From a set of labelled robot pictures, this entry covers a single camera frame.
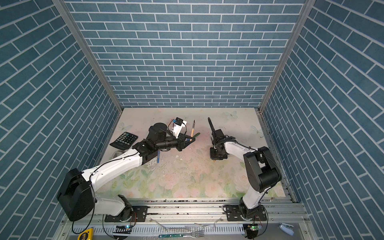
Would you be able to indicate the white blue stapler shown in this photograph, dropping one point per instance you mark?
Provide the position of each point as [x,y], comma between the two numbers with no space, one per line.
[287,228]

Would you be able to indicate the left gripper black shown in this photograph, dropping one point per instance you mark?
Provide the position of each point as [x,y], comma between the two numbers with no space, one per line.
[182,144]

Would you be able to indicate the green handled fork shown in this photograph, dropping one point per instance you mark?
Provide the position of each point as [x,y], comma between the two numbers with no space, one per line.
[194,234]

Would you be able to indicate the black calculator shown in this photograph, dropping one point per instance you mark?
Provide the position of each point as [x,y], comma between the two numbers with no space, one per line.
[124,141]

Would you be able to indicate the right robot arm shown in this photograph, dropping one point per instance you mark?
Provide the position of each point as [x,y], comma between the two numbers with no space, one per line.
[262,171]

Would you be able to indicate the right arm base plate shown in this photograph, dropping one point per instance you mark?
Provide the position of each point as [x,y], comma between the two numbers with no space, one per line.
[236,213]

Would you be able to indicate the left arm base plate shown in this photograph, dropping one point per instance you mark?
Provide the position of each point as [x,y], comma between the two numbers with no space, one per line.
[133,214]

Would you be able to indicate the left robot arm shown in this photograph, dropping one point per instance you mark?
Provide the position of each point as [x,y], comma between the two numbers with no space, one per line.
[77,194]

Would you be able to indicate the tan pen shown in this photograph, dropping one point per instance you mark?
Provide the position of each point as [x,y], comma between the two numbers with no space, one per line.
[193,129]

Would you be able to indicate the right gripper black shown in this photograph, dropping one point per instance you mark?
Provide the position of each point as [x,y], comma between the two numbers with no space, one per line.
[213,156]

